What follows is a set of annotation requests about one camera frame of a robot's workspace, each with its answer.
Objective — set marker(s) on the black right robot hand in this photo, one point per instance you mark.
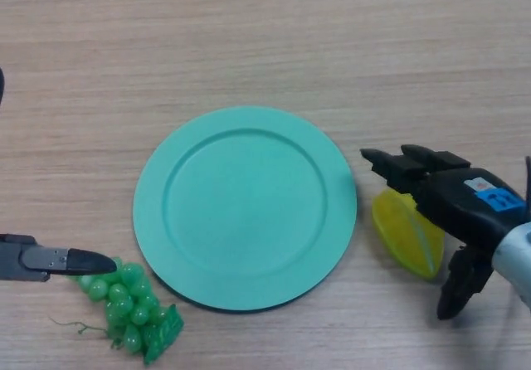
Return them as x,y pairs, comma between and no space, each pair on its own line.
456,204

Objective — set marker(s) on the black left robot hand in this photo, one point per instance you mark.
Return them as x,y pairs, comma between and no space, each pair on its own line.
33,260

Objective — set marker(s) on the yellow starfruit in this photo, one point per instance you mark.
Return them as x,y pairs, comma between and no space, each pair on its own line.
396,229

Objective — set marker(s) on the green round plate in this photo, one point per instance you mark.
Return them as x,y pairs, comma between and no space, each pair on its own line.
245,208

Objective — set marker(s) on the green grape bunch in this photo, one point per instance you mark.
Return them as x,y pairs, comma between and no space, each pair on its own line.
124,303

